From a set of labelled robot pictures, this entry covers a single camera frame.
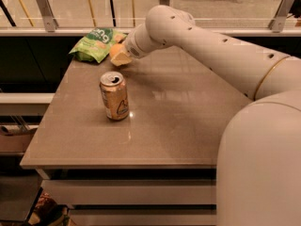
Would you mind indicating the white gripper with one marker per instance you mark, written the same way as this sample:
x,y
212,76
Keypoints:
x,y
132,47

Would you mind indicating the orange fruit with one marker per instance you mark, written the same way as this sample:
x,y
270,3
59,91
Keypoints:
x,y
116,51

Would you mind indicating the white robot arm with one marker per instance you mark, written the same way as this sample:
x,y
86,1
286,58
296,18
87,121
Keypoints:
x,y
258,172

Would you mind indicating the green rice chip bag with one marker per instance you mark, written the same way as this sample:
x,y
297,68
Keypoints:
x,y
95,45

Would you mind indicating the gold soda can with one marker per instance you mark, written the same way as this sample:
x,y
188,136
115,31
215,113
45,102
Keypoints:
x,y
114,92

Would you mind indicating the cardboard box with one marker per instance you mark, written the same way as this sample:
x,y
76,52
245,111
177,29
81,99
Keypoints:
x,y
15,141

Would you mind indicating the upper white drawer front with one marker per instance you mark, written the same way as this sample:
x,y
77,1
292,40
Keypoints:
x,y
131,192

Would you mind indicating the white drawer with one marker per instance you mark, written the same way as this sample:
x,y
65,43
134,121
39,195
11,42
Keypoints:
x,y
131,192
144,217

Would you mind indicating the lower white drawer front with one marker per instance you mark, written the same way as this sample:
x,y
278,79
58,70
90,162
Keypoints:
x,y
144,217

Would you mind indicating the left metal railing bracket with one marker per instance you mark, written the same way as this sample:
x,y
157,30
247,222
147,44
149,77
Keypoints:
x,y
47,15

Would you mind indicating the horizontal metal rail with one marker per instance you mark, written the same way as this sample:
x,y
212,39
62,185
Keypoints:
x,y
80,32

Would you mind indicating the right metal railing bracket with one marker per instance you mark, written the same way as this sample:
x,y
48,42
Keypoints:
x,y
277,23

